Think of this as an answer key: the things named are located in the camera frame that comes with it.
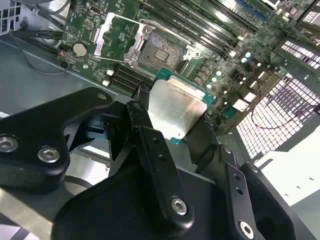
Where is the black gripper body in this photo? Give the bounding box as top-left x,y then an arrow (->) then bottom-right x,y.
51,164 -> 237,240

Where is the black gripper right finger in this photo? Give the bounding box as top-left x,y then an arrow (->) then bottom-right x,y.
187,113 -> 315,240

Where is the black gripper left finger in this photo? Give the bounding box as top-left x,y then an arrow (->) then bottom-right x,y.
0,84 -> 195,238

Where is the metal socket cover frame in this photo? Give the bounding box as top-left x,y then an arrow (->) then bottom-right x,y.
93,11 -> 152,68

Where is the silver square CPU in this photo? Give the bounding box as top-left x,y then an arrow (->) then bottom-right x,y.
147,66 -> 216,145

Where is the metal wire locking lever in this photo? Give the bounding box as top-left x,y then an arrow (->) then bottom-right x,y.
138,18 -> 176,29

